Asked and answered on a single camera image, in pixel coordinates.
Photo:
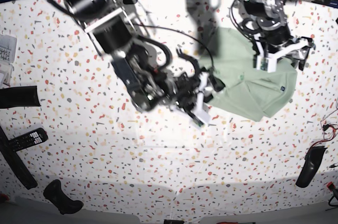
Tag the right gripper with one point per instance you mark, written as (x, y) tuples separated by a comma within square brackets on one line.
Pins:
[(191, 94)]

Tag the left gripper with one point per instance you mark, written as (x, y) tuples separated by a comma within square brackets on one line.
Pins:
[(267, 55)]

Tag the light green T-shirt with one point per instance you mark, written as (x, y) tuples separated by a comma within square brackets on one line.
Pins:
[(248, 92)]

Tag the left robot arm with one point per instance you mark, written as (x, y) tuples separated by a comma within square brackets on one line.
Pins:
[(264, 24)]

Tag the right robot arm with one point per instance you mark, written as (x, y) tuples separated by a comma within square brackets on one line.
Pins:
[(140, 62)]

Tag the black remote control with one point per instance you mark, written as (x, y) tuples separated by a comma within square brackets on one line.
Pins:
[(30, 139)]

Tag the black cylindrical sleeve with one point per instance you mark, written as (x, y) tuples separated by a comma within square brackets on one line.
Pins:
[(19, 97)]

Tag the long black bar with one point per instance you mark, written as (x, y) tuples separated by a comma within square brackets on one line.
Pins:
[(16, 164)]

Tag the black curved handle right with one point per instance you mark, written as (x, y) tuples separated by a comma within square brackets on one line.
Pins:
[(313, 160)]

